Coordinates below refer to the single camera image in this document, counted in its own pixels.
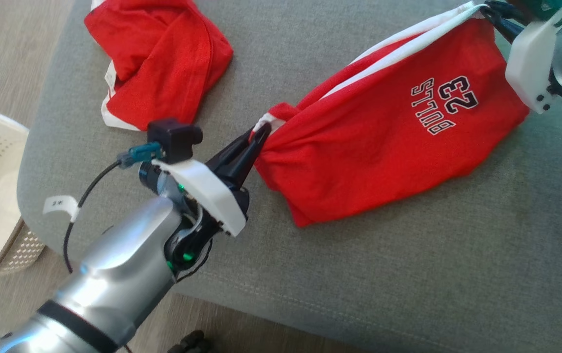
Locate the red white-sleeved Bulls T-shirt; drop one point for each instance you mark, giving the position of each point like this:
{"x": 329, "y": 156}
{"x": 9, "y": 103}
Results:
{"x": 173, "y": 59}

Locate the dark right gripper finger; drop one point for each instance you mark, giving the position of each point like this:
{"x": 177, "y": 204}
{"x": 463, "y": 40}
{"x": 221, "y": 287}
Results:
{"x": 508, "y": 11}
{"x": 505, "y": 28}

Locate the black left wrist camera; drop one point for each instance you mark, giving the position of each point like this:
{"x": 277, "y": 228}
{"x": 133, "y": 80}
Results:
{"x": 173, "y": 139}

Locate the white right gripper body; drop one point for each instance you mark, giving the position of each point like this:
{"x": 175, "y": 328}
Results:
{"x": 530, "y": 63}

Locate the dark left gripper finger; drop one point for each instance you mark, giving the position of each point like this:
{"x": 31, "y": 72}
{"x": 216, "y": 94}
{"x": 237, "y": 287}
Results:
{"x": 234, "y": 151}
{"x": 247, "y": 164}

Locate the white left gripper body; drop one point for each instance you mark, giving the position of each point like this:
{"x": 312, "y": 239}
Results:
{"x": 207, "y": 193}

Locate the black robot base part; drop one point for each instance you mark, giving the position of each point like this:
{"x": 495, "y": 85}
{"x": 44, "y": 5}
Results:
{"x": 190, "y": 343}

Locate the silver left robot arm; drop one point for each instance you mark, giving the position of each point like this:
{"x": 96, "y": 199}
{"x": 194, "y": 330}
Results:
{"x": 114, "y": 264}

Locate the grey sofa seat cushion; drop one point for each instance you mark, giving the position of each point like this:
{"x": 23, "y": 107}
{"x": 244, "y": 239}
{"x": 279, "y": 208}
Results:
{"x": 408, "y": 274}

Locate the red white-striped Bulls shorts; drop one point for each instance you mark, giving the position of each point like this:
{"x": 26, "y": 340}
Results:
{"x": 383, "y": 162}

